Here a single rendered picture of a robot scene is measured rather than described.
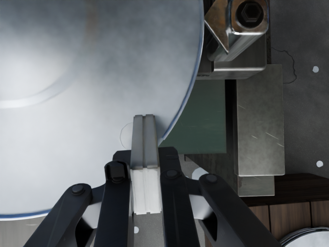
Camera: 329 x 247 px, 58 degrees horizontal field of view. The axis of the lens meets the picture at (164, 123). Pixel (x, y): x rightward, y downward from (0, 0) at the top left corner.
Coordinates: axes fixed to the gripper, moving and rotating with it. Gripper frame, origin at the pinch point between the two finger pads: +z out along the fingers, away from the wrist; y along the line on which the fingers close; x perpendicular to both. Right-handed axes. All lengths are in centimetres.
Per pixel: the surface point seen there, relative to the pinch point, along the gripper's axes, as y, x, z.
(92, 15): -3.4, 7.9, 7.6
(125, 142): -1.5, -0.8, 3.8
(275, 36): 46, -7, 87
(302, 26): 55, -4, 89
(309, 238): 33, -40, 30
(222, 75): 8.8, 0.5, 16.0
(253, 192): 13.3, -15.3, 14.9
